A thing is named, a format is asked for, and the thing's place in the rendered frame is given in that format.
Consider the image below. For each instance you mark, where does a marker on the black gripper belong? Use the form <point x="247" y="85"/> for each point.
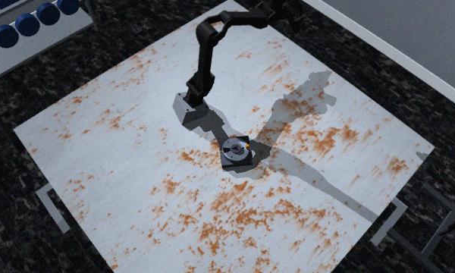
<point x="294" y="25"/>

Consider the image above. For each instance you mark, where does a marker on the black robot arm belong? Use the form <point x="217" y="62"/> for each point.
<point x="203" y="79"/>

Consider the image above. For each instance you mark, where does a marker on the light blue round flange plate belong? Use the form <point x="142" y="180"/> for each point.
<point x="235" y="156"/>

